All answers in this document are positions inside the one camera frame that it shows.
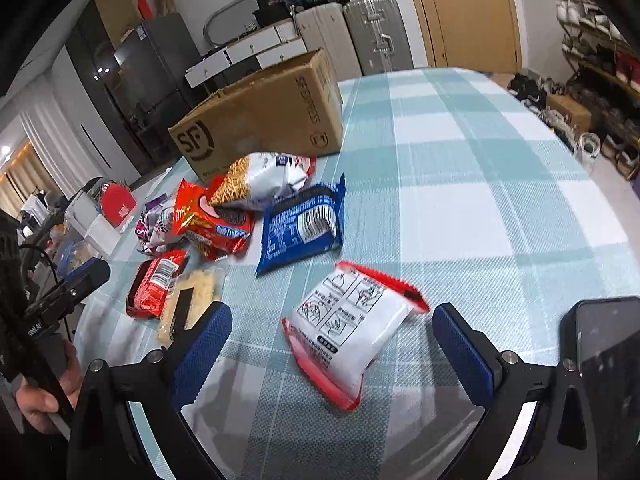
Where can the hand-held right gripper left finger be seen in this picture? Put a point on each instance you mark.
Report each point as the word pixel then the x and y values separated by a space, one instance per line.
pixel 205 345

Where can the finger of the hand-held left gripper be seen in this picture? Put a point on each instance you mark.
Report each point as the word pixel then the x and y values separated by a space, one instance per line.
pixel 75 285

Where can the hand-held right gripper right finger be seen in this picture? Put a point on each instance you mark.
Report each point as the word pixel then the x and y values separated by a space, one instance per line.
pixel 465 355

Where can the purple white snack packet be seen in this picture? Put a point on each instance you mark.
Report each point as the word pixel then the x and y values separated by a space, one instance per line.
pixel 155 230

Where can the white red-edged snack packet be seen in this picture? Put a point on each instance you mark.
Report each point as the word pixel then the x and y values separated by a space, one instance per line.
pixel 350 330

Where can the white noodle-stick snack bag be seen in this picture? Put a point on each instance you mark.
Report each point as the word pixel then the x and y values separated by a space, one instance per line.
pixel 265 180

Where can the brown cardboard box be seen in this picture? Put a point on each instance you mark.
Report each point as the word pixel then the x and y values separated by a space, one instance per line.
pixel 260 115

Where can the person's left hand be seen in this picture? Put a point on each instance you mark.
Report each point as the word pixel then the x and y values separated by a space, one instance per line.
pixel 42 410

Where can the clear yellow noodle packet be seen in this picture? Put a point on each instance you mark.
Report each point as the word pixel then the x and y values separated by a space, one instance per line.
pixel 202 282

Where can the white storage box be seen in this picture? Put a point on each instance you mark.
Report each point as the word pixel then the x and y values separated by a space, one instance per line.
pixel 87 220

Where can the red barcode snack packet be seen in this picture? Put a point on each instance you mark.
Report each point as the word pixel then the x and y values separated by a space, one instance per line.
pixel 147 290

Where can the red gift bag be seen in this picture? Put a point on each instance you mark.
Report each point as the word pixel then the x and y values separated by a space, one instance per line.
pixel 117 207

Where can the red cookie snack packet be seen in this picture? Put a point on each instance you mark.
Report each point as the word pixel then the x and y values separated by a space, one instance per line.
pixel 200 225

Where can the blue snack packet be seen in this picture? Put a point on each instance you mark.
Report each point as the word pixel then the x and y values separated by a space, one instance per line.
pixel 285 230

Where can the black smartphone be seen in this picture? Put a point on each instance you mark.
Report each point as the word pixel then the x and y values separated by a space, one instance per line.
pixel 607 330

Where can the teal plaid tablecloth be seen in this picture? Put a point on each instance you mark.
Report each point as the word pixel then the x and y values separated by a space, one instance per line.
pixel 475 185

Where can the dark grey refrigerator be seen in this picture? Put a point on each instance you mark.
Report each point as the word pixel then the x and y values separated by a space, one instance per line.
pixel 155 65

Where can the white tote bag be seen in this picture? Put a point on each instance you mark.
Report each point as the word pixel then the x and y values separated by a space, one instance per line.
pixel 587 152

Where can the small cardboard box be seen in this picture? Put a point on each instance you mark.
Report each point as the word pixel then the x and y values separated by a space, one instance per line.
pixel 570 112

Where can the black sneakers on floor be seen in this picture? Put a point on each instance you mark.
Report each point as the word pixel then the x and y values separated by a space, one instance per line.
pixel 527 90

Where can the cardboard box on refrigerator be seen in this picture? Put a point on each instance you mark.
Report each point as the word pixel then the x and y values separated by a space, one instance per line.
pixel 115 12

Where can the white drawer cabinet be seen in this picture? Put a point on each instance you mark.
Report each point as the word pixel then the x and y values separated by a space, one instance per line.
pixel 245 52

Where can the brown paper bag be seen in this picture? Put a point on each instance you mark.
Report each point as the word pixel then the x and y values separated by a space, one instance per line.
pixel 164 0

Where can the shoe rack with shoes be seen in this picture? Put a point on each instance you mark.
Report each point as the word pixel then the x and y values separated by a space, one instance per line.
pixel 600 60

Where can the silver suitcase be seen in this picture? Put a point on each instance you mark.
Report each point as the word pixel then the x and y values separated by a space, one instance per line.
pixel 377 35

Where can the beige suitcase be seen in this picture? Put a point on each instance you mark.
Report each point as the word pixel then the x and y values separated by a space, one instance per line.
pixel 327 35

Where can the black box with label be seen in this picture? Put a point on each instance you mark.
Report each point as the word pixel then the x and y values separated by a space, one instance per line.
pixel 270 2

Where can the wooden door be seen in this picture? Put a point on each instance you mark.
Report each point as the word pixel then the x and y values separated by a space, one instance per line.
pixel 470 10

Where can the white oval frame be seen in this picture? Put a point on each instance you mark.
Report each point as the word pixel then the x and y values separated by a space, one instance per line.
pixel 212 20

